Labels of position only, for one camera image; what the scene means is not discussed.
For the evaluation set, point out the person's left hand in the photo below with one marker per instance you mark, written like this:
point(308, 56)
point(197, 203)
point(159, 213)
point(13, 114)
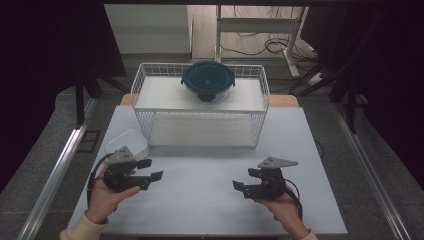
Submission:
point(103, 200)

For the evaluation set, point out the black metal stand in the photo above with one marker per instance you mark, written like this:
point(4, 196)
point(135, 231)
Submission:
point(80, 100)
point(350, 106)

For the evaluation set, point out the black curtain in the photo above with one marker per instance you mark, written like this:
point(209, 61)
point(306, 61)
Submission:
point(40, 66)
point(396, 83)

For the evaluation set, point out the white square container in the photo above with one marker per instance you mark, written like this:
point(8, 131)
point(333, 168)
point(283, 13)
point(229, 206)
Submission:
point(133, 141)

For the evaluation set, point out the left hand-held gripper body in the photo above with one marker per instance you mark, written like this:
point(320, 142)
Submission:
point(120, 178)

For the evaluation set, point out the aluminium rail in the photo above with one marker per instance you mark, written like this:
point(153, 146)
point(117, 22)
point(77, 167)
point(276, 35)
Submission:
point(370, 173)
point(56, 176)

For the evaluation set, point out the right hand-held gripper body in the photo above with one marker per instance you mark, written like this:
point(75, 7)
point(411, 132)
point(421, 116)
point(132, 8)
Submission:
point(268, 185)

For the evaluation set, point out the round container dark blue lid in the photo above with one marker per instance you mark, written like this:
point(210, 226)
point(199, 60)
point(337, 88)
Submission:
point(208, 78)

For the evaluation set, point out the wooden board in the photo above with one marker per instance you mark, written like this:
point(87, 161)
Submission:
point(283, 101)

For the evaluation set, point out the black floor frame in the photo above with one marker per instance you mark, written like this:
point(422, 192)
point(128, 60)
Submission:
point(80, 149)

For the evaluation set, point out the white power strip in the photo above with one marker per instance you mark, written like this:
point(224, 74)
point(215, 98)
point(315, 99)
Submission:
point(315, 79)

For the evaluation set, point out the white desk frame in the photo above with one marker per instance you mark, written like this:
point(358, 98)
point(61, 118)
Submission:
point(256, 25)

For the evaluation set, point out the white cabinet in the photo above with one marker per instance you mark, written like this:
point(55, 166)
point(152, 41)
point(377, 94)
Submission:
point(150, 30)

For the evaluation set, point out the person's right hand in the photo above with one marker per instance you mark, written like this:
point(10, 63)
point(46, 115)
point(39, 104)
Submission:
point(288, 210)

